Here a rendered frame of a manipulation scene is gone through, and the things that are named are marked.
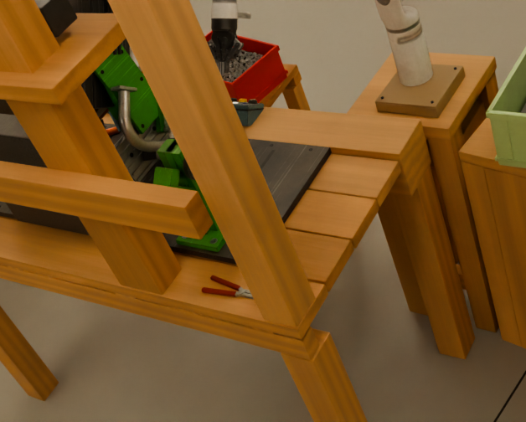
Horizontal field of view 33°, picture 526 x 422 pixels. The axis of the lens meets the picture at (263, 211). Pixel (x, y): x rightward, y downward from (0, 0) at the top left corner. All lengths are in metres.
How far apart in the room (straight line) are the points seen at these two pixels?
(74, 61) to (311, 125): 0.87
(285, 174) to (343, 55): 2.15
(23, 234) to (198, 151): 1.06
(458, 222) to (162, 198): 1.10
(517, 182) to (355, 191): 0.42
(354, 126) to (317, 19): 2.42
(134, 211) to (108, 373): 1.60
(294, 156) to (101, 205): 0.65
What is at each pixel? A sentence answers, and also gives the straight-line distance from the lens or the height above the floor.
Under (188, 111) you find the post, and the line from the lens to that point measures 1.59.
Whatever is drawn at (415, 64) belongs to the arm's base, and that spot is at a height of 0.95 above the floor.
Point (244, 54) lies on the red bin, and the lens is 2.90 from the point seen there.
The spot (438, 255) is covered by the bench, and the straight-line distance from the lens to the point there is 2.58.
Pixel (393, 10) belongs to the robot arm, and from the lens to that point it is 2.36.
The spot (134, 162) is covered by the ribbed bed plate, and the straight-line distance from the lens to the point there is 2.37.
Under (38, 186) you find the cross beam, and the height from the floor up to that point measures 1.27.
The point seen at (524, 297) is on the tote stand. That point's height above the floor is 0.26.
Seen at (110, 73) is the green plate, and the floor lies 1.24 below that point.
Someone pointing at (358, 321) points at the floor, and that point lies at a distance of 3.11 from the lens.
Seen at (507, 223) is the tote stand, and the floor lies 0.56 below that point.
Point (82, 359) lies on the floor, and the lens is 3.48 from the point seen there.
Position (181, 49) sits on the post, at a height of 1.59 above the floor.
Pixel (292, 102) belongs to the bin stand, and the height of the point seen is 0.68.
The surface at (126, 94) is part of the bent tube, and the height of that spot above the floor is 1.20.
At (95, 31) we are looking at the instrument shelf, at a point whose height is 1.54.
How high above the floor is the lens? 2.30
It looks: 39 degrees down
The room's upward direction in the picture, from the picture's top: 24 degrees counter-clockwise
